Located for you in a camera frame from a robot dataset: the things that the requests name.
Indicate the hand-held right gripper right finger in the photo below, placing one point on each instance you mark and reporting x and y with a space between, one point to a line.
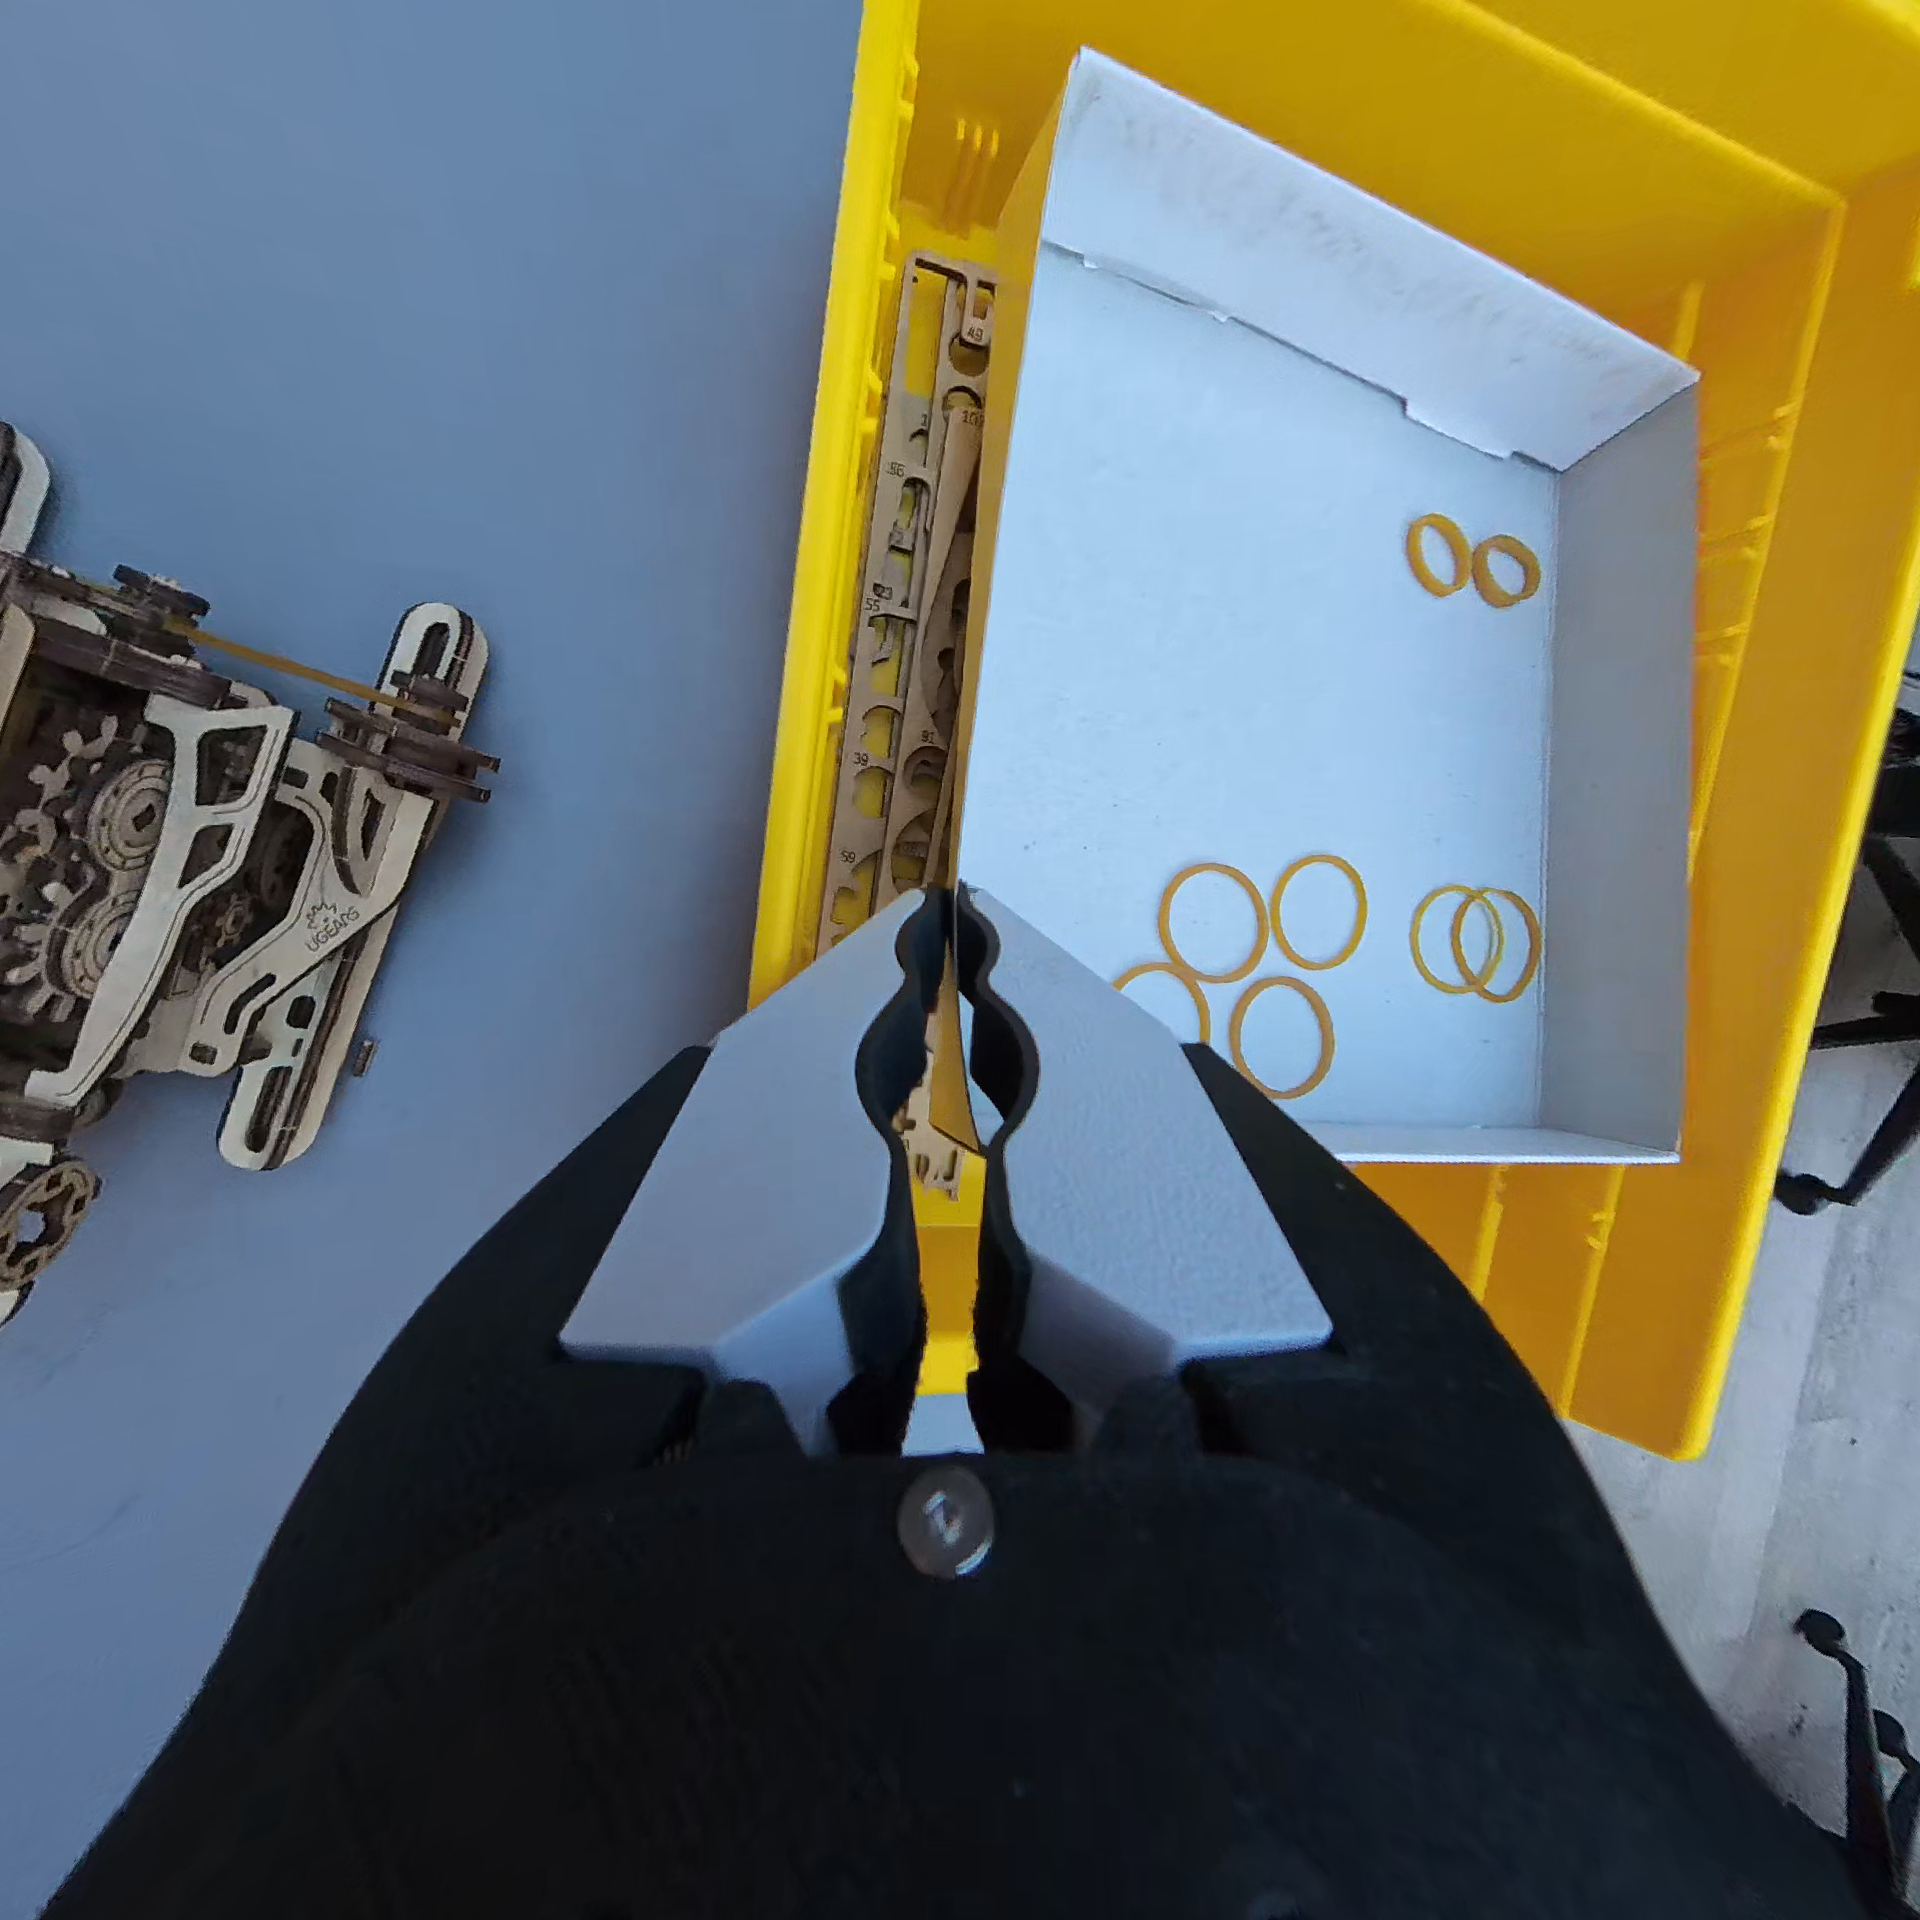
1154 1200

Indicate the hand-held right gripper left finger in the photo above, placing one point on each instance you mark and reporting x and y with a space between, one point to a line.
750 1184

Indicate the white cardboard box tray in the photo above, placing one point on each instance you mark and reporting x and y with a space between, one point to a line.
1277 674

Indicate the yellow plastic bin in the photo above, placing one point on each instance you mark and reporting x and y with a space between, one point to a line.
1650 149

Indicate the wooden parts sheet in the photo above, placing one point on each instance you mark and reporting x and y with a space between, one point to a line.
901 674

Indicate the wooden mechanical model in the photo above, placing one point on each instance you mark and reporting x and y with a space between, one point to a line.
182 779

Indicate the group of yellow rubber bands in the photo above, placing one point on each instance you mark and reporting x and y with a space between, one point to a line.
1498 942

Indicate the black chair base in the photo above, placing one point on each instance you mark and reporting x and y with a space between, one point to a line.
1874 1035
1869 1756

